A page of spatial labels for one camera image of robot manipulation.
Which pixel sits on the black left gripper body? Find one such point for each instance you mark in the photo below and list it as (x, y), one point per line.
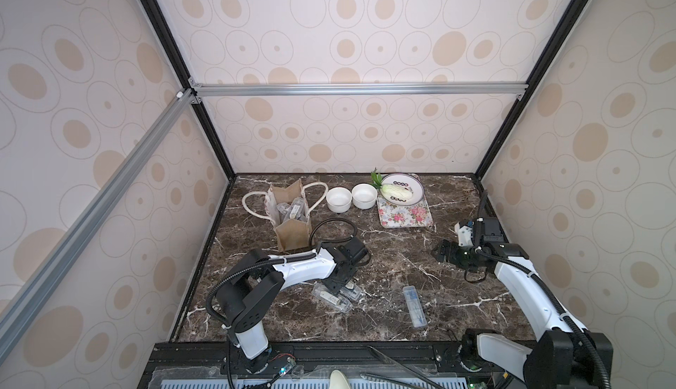
(336, 284)

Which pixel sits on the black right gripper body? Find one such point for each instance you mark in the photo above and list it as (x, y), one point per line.
(451, 252)

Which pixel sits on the clear compass case blue front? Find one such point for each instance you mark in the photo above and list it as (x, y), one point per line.
(415, 309)

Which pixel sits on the clear compass case horizontal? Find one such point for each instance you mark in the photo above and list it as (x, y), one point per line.
(283, 209)

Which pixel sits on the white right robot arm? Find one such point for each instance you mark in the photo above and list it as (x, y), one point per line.
(566, 353)

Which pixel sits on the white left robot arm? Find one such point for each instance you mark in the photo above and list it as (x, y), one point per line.
(242, 299)

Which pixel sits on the floral cloth mat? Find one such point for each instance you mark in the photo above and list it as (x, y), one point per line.
(414, 216)

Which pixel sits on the white bowl left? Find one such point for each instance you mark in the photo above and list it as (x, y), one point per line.
(339, 200)

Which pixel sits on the white bowl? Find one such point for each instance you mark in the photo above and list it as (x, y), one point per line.
(339, 200)
(364, 196)

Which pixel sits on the white bowl right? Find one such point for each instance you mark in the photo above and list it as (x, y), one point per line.
(364, 196)

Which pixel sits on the white radish with leaves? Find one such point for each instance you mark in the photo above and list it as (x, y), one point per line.
(399, 192)

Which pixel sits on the patterned ceramic plate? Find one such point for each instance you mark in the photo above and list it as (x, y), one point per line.
(412, 181)

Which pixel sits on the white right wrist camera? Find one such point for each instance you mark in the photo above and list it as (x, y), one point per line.
(465, 233)

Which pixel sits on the silver aluminium rail back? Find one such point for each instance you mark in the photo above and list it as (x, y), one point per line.
(373, 89)

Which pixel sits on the silver aluminium rail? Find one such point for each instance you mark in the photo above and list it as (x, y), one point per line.
(39, 288)
(373, 89)

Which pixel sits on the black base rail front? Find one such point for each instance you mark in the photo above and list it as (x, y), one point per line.
(222, 360)

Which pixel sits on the black corner frame post right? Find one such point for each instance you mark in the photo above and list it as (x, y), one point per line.
(571, 15)

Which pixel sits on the black corner frame post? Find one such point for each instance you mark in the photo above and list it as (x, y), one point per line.
(571, 15)
(171, 49)

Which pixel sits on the black corner frame post left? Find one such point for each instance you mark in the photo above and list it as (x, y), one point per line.
(171, 49)

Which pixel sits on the silver aluminium rail left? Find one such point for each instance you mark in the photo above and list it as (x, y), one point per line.
(39, 288)

